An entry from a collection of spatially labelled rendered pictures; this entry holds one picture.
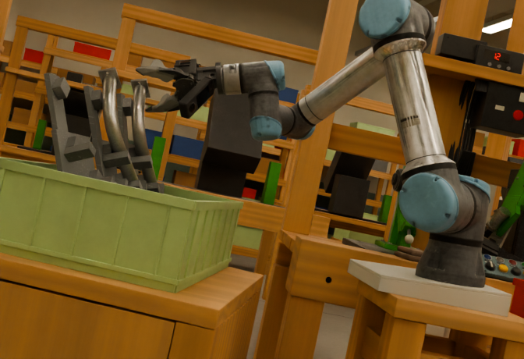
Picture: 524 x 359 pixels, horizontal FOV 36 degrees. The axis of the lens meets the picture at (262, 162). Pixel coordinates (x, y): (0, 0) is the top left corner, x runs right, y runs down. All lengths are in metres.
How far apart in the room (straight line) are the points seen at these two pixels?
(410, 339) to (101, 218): 0.66
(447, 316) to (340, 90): 0.62
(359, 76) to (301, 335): 0.68
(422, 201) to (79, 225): 0.68
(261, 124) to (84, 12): 10.52
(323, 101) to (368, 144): 0.84
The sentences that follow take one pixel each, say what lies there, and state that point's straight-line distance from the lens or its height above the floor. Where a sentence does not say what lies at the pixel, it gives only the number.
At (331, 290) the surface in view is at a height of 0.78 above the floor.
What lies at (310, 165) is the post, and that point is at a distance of 2.67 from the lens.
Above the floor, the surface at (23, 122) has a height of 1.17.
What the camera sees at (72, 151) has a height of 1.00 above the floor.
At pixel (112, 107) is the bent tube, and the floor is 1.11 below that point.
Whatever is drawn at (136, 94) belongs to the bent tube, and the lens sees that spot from 1.96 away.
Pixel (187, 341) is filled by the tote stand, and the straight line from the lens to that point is 1.40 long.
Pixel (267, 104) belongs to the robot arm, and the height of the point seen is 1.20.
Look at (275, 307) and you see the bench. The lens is 2.69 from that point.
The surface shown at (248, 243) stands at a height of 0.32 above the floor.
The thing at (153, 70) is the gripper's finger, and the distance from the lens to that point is 1.94.
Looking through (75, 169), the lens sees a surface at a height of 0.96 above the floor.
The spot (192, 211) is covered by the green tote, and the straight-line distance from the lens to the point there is 1.45.
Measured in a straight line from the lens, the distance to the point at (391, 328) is 1.65.
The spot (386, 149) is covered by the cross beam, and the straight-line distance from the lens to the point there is 2.80.
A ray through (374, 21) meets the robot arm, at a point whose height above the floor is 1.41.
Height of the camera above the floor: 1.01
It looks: 2 degrees up
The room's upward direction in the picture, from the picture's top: 12 degrees clockwise
